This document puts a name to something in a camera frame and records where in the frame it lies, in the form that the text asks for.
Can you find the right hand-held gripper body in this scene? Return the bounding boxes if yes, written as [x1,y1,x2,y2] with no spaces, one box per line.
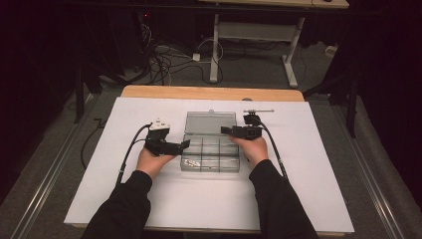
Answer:
[233,109,276,140]

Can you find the metal floor rail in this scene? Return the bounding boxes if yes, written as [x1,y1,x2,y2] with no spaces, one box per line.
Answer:
[331,106,405,239]
[9,94,95,239]

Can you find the black cable on floor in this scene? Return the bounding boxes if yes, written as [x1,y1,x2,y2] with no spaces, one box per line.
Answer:
[80,118,107,170]

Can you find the clear plastic compartment box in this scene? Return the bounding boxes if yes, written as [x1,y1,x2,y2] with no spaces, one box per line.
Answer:
[179,109,241,173]

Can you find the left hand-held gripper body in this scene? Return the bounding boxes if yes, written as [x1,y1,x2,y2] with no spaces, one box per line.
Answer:
[144,118,183,157]

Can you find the white board table cover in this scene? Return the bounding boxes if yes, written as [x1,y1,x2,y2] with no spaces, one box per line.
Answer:
[64,97,355,235]

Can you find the tangle of black floor cables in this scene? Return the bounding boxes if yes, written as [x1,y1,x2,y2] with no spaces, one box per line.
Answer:
[137,23,224,86]

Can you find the black metal stand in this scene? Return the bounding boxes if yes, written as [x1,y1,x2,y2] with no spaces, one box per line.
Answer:
[73,59,105,124]
[303,71,360,139]

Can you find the left hand-held gripper black cable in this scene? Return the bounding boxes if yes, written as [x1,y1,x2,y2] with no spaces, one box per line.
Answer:
[114,122,152,187]

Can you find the person's right hand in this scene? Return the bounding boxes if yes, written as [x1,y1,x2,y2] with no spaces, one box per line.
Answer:
[228,134,270,170]

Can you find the light wooden desk top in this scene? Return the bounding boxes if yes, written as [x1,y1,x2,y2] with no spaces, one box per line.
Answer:
[198,0,350,10]

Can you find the hand-held gripper black cable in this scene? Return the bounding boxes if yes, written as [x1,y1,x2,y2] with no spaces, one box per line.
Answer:
[114,122,152,187]
[254,117,290,181]

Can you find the white metal desk frame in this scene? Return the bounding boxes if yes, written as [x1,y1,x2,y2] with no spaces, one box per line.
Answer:
[209,13,307,89]

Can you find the right hand-held gripper black cable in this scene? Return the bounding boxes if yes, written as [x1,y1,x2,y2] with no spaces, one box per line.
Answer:
[254,117,290,181]

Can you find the person's left hand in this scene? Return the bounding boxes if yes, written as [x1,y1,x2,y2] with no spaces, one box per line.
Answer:
[135,145,177,181]

